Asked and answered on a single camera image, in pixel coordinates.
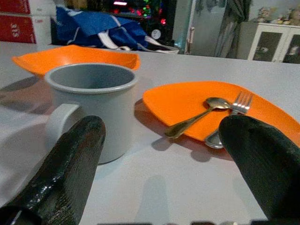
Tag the silver refrigerator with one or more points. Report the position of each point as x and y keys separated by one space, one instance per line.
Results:
x=206 y=28

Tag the white glass door cabinet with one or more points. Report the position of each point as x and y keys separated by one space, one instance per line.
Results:
x=269 y=42

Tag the blue shopping bag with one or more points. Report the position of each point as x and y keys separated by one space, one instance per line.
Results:
x=93 y=28

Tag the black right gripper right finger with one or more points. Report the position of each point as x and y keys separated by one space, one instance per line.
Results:
x=262 y=164

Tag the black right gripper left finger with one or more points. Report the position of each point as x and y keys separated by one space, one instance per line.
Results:
x=70 y=164

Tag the red and white carton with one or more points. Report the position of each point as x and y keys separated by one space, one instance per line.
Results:
x=16 y=29

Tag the silver metal fork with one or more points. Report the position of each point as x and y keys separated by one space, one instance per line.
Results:
x=242 y=105

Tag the brass coloured metal spoon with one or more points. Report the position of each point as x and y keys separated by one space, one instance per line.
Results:
x=218 y=104

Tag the grey enamel mug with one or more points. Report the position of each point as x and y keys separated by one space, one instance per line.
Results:
x=105 y=117

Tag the dark tree with coloured lights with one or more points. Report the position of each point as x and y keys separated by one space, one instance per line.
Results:
x=145 y=11

